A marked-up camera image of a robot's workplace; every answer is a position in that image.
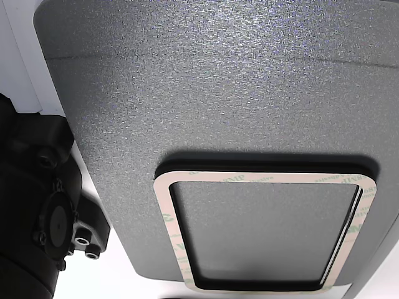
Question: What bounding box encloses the gray foam mat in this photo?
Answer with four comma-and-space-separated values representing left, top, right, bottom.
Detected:
33, 0, 399, 286

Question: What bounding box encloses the black frame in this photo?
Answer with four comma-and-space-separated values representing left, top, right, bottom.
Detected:
154, 159, 380, 291

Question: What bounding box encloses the frame with 3M liner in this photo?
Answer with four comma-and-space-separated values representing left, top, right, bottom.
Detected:
152, 170, 378, 295

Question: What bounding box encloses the white rail profile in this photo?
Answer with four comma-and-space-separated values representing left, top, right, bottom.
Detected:
0, 0, 68, 115

